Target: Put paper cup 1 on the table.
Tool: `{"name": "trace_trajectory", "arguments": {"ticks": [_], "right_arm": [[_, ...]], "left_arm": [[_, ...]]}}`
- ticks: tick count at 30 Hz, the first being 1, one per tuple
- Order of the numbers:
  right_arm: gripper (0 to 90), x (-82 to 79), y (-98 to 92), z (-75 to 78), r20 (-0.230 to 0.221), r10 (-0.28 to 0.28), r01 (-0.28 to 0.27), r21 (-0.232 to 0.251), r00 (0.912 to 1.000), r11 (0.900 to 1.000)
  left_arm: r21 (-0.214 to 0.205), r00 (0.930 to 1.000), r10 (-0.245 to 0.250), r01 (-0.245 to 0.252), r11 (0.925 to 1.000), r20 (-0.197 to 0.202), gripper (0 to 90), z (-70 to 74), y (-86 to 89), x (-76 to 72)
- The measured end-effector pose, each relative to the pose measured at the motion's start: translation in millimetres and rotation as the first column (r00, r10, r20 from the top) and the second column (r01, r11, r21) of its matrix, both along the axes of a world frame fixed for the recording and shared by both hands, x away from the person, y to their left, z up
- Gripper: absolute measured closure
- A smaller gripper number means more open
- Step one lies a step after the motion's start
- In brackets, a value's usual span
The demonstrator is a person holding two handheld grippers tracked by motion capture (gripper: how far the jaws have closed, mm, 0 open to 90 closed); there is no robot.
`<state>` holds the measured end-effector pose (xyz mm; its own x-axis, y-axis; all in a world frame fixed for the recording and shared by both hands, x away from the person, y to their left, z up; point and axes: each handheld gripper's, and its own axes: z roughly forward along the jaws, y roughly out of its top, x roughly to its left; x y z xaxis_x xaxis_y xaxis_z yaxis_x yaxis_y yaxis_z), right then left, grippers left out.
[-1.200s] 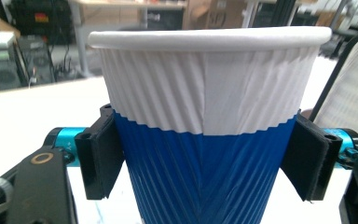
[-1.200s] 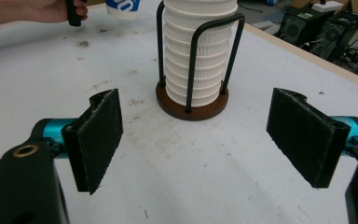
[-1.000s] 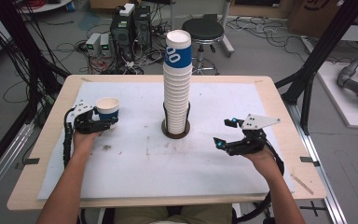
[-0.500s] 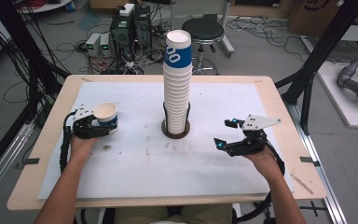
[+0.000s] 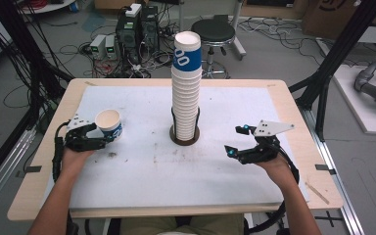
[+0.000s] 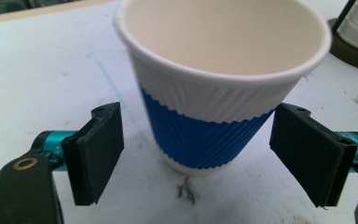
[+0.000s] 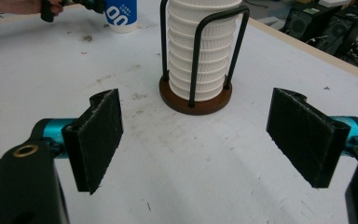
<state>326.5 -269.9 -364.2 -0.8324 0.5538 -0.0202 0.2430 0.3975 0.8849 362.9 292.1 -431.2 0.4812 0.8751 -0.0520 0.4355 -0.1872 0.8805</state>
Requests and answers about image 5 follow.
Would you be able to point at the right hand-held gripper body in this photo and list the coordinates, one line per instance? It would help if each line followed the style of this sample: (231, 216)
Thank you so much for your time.
(262, 147)

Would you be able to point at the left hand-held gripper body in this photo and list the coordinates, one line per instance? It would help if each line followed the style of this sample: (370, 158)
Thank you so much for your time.
(83, 142)

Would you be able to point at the blue and white paper cup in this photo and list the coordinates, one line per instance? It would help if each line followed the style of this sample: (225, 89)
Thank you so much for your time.
(109, 122)

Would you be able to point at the black cup holder stand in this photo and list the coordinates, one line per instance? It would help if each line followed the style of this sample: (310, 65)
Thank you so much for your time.
(184, 141)

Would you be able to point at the stack of white paper cups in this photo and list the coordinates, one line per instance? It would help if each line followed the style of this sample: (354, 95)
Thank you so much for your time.
(186, 88)

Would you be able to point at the person's left hand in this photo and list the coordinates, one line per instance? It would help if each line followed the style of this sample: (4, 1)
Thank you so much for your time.
(75, 161)

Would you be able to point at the person's right hand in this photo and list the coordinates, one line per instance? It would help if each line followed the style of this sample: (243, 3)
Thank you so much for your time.
(277, 171)

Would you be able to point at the black tape strip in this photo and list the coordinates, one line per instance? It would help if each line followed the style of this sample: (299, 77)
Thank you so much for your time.
(325, 168)
(32, 169)

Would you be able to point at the white table mat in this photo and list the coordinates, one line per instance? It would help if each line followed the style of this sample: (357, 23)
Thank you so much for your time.
(176, 176)

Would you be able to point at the wooden table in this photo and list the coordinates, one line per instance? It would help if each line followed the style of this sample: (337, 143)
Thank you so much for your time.
(36, 186)

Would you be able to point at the thin wooden stick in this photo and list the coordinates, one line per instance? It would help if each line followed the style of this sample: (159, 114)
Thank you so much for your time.
(316, 193)

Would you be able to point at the grey power supply box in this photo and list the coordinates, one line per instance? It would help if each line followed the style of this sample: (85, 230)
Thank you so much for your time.
(97, 45)
(111, 46)

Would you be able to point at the person's olive trousers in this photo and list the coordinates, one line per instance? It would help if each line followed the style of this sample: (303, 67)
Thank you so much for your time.
(143, 225)

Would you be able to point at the black computer tower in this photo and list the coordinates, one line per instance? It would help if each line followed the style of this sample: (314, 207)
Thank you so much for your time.
(150, 29)
(128, 39)

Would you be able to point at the white floor platform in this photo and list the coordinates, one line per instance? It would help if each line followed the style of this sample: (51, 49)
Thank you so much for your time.
(355, 107)

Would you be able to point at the black round stool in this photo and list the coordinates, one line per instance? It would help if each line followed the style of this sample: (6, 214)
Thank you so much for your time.
(212, 31)

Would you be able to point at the white box on computer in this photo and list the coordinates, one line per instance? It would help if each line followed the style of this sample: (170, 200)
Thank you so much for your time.
(133, 10)

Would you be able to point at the cardboard box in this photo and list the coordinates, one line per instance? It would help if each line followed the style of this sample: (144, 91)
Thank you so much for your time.
(329, 16)

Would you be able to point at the aluminium floor rail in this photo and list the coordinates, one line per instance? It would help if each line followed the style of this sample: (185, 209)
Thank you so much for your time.
(342, 182)
(6, 169)

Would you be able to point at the black metal frame post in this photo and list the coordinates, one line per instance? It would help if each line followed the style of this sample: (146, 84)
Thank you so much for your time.
(336, 55)

